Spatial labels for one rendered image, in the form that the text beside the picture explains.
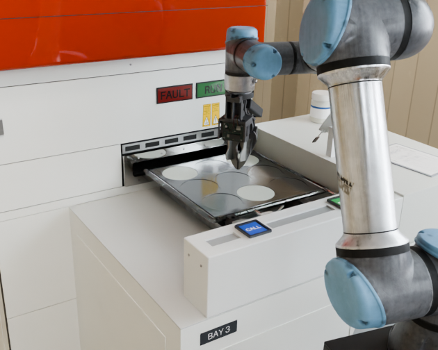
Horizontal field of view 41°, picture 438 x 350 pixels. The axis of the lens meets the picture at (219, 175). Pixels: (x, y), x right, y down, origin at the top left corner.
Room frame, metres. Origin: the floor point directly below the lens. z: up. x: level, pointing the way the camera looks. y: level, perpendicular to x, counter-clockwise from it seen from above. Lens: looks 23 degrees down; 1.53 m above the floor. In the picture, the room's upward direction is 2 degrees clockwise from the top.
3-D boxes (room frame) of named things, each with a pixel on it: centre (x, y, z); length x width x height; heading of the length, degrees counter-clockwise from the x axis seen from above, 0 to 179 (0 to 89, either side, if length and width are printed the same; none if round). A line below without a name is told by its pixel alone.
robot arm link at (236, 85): (1.40, -0.05, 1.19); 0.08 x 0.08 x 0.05
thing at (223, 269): (1.15, -0.19, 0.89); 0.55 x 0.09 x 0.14; 124
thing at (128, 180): (1.65, 0.09, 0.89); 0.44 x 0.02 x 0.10; 124
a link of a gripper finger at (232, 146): (1.40, -0.03, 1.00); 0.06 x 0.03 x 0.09; 160
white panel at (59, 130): (1.57, 0.25, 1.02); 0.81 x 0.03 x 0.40; 124
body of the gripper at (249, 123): (1.39, -0.04, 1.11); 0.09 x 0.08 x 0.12; 160
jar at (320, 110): (1.84, -0.33, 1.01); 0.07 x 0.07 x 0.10
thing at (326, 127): (1.53, -0.30, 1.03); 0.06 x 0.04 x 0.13; 34
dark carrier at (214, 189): (1.49, -0.04, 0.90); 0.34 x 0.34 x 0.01; 34
